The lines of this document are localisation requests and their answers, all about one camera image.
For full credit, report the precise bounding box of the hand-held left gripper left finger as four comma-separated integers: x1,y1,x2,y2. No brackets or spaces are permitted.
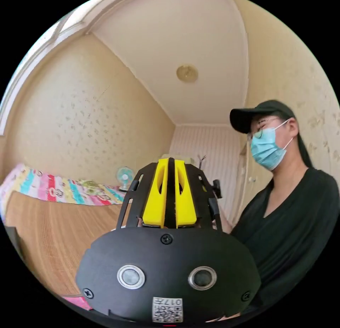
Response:
141,159,169,228

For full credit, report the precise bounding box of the bed with woven mat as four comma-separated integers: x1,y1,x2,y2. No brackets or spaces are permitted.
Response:
0,162,133,311

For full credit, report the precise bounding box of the round ceiling lamp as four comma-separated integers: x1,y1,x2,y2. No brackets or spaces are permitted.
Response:
176,64,199,83

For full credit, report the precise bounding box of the small blue table fan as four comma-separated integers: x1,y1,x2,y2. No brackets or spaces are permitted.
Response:
116,167,134,193

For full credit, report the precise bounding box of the person's right hand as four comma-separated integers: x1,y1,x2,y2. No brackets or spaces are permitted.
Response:
218,212,234,234

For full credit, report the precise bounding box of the person's body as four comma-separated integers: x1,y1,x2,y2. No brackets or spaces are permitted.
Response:
229,99,340,317

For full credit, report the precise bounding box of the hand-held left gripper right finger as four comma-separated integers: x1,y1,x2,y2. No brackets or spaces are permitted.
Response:
174,159,198,228

